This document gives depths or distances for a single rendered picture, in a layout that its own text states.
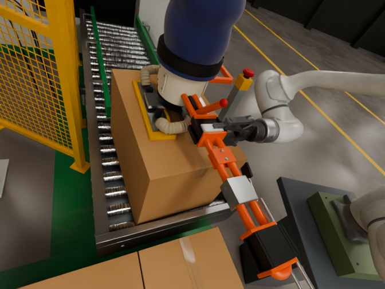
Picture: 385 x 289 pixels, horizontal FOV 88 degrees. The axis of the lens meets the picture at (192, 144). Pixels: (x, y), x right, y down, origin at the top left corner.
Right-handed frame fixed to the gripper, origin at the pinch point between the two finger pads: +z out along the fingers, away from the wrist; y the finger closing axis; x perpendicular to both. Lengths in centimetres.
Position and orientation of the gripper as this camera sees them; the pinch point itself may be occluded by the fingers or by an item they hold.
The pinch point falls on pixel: (208, 133)
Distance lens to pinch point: 62.0
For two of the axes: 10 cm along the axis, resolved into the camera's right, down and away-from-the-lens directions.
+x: -3.4, -7.6, 5.5
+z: -8.9, 0.6, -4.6
